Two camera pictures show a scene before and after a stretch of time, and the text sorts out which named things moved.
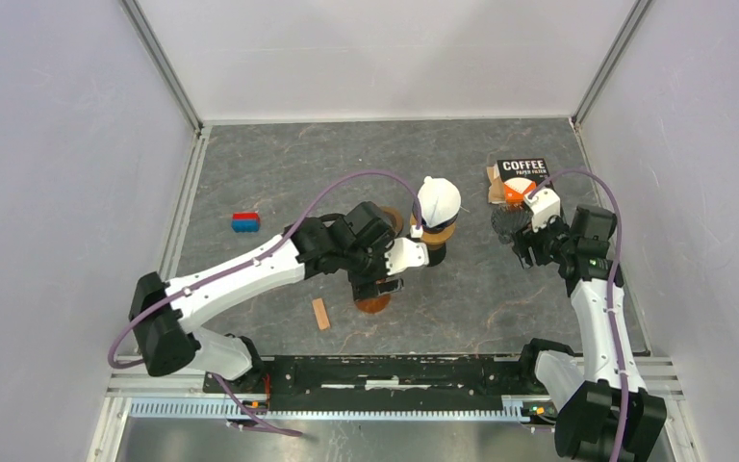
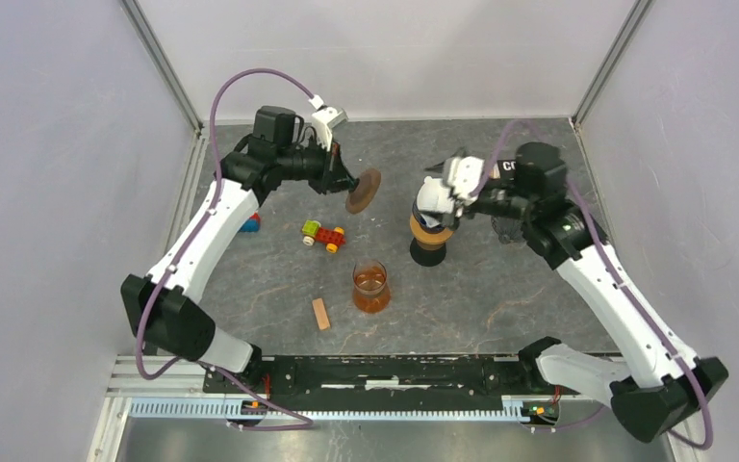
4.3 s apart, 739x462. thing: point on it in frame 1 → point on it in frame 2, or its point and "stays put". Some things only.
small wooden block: x=320 y=313 stays put
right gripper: x=522 y=241 → x=436 y=168
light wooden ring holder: x=437 y=238 stays put
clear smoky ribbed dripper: x=509 y=218 stays put
